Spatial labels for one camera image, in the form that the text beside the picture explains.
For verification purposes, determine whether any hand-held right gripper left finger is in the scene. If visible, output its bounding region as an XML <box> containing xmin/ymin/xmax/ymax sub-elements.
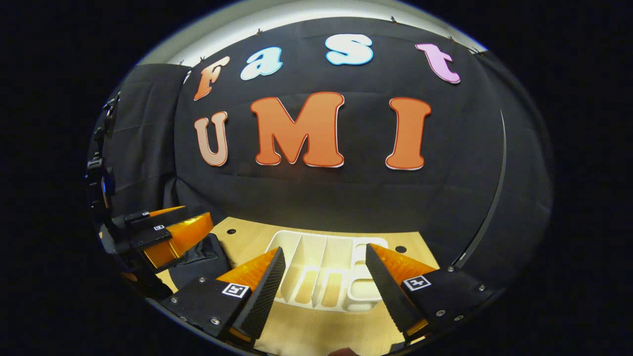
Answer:
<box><xmin>159</xmin><ymin>246</ymin><xmax>287</xmax><ymax>348</ymax></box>

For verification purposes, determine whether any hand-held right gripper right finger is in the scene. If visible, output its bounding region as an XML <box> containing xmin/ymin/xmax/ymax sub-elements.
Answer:
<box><xmin>365</xmin><ymin>243</ymin><xmax>500</xmax><ymax>344</ymax></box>

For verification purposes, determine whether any white plastic bookshelf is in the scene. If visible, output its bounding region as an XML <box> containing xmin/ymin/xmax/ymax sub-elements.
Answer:
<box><xmin>266</xmin><ymin>230</ymin><xmax>392</xmax><ymax>312</ymax></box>

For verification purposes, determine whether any black side drape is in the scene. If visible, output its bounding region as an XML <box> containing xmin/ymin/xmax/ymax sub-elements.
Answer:
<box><xmin>99</xmin><ymin>63</ymin><xmax>191</xmax><ymax>218</ymax></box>
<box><xmin>474</xmin><ymin>49</ymin><xmax>553</xmax><ymax>278</ymax></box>

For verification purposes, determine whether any thin black pole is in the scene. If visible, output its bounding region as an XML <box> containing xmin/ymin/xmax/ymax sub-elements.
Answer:
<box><xmin>454</xmin><ymin>110</ymin><xmax>508</xmax><ymax>270</ymax></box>

